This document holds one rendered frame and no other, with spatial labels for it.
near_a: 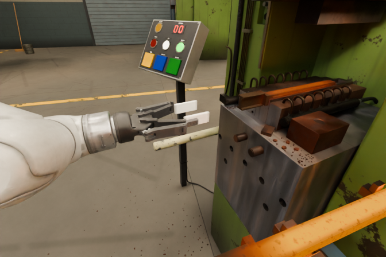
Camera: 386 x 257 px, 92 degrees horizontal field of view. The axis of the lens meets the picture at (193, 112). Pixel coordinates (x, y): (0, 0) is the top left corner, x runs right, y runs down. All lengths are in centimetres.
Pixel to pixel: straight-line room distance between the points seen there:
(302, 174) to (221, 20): 511
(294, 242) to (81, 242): 136
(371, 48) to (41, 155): 102
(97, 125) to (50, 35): 876
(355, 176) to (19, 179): 73
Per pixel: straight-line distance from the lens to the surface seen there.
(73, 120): 46
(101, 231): 153
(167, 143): 100
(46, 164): 29
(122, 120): 45
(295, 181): 57
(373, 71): 100
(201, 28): 94
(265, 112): 65
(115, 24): 852
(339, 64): 105
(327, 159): 60
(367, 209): 43
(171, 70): 92
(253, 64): 89
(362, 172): 71
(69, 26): 890
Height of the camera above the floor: 124
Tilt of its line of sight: 29 degrees down
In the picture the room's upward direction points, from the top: straight up
